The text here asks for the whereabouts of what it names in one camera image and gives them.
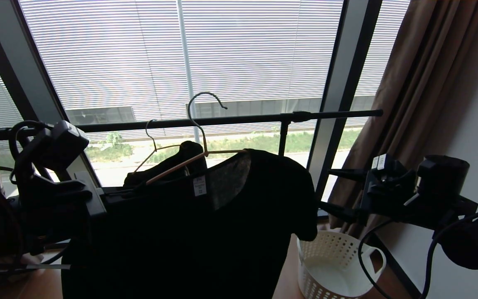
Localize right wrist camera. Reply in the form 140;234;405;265
417;155;471;198

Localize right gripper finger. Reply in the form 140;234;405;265
327;168;371;182
317;201;362;225

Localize black clothes rack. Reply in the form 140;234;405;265
0;110;384;157

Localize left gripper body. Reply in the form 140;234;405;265
71;171;107;220

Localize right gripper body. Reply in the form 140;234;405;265
358;154;419;228

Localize brown curtain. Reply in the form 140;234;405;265
328;0;478;239

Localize black shorts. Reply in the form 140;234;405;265
124;140;207;188

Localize white laundry basket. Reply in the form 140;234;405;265
296;230;387;299

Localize pink clothes hanger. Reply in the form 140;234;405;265
145;92;249;186
133;119;181;173

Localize black garment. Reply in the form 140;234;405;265
61;149;318;299

